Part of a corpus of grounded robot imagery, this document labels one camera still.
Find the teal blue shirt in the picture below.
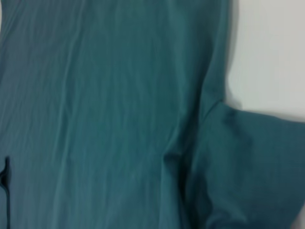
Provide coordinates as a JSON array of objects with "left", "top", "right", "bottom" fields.
[{"left": 0, "top": 0, "right": 305, "bottom": 229}]

